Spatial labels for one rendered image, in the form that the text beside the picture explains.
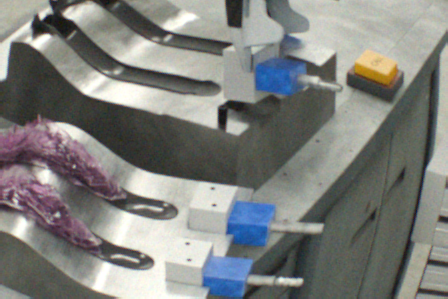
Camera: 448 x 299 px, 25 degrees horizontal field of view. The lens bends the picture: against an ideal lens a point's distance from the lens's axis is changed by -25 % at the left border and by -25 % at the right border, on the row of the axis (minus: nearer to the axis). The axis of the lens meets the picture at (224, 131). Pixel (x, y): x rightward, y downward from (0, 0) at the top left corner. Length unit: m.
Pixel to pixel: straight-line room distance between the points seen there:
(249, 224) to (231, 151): 0.14
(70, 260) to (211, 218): 0.18
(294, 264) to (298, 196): 0.22
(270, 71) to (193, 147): 0.11
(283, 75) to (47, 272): 0.39
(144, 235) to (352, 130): 0.41
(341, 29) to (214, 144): 0.54
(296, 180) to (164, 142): 0.15
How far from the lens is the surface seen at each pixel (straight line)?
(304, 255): 1.56
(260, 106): 1.38
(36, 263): 1.10
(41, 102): 1.45
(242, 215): 1.20
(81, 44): 1.47
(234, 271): 1.11
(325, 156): 1.44
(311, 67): 1.46
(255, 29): 1.28
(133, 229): 1.19
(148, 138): 1.35
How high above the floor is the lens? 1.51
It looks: 29 degrees down
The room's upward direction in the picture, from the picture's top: 2 degrees clockwise
